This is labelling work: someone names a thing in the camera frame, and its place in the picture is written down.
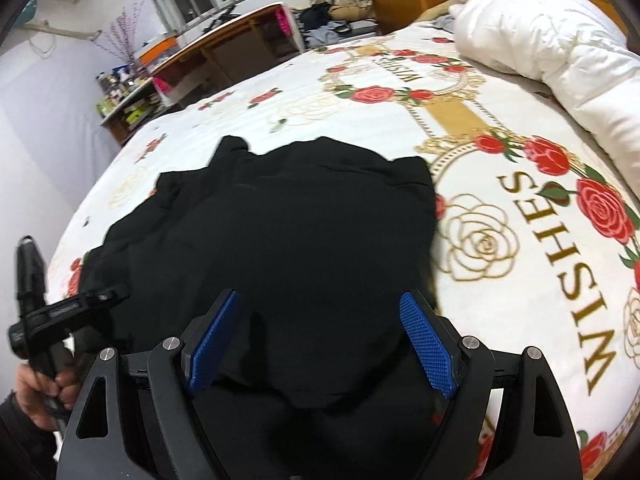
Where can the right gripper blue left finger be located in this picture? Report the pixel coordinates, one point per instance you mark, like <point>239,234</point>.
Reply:
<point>207,340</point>

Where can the black large garment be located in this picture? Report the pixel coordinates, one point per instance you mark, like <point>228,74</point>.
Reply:
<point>320,239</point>

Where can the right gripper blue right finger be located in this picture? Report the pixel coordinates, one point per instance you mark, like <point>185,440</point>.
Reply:
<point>435,342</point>

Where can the white floral rose bedspread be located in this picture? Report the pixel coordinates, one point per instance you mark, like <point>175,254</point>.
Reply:
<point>539,239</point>

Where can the pile of clothes on floor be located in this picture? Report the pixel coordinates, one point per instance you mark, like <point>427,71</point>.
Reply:
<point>320,29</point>

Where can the wooden low shelf unit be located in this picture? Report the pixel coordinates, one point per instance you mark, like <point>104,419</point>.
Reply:
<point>133,111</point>

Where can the wooden desk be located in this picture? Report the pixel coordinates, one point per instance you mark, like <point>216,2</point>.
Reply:
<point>229,53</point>

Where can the white quilted duvet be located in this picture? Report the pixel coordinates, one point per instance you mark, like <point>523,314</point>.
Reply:
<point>576,50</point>

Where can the person's left hand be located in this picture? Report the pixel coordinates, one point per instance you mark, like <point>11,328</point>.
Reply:
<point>31,388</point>

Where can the orange box on desk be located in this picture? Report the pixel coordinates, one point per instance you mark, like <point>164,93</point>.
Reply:
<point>156,47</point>

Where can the dried branch bouquet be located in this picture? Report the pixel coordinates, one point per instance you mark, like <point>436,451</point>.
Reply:
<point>119,38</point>

